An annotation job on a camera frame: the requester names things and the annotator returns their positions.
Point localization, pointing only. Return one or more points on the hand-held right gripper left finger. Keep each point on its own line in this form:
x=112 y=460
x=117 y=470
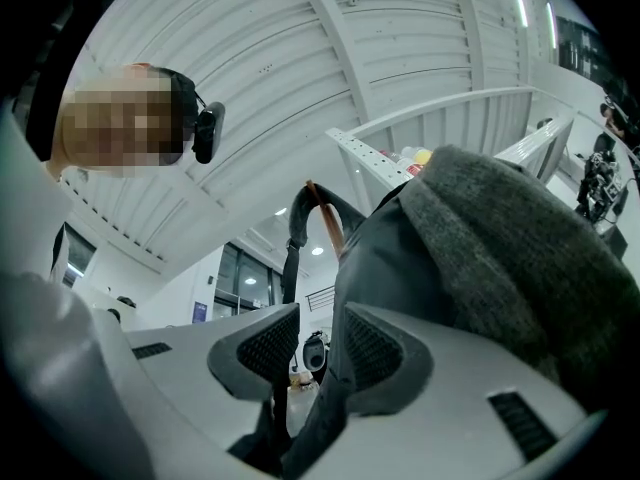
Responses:
x=190 y=368

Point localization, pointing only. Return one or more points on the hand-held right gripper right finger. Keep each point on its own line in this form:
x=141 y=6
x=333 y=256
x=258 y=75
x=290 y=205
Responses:
x=450 y=408

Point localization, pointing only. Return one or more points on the orange wooden coat stand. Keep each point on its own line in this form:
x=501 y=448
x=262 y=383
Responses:
x=331 y=223

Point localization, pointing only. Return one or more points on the dark glass door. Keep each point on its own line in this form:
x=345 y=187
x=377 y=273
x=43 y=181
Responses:
x=250 y=283

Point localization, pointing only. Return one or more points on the person's white shirt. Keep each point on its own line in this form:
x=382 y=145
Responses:
x=40 y=343

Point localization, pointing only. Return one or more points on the person's head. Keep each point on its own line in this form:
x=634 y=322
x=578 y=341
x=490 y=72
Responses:
x=120 y=118

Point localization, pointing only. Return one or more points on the white metal shelving unit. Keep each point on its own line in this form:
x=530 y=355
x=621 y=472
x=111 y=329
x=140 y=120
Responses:
x=360 y=150

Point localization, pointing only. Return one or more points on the spare hand-held gripper device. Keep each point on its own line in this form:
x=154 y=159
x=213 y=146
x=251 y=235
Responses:
x=600 y=178

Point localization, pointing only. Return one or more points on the black head-mounted camera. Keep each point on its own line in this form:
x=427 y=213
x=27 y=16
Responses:
x=207 y=133

